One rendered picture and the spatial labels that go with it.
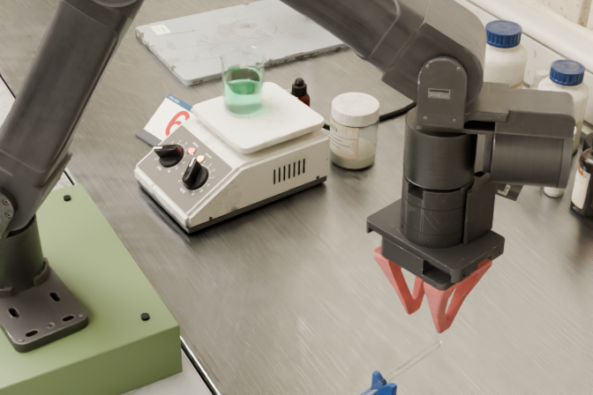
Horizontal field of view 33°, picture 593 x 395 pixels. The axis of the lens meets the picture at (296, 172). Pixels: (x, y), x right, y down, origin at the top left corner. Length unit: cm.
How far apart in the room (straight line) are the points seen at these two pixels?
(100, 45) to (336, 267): 42
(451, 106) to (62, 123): 32
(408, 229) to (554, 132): 14
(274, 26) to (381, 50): 87
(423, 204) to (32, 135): 33
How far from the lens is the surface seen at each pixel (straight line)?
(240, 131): 114
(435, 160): 77
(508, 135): 76
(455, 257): 80
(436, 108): 73
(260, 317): 102
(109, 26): 77
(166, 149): 116
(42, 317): 94
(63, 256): 102
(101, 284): 98
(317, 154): 117
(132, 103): 139
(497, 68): 132
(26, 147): 86
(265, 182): 114
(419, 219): 80
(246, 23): 159
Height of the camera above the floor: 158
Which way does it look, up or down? 33 degrees down
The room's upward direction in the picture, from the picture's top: 1 degrees clockwise
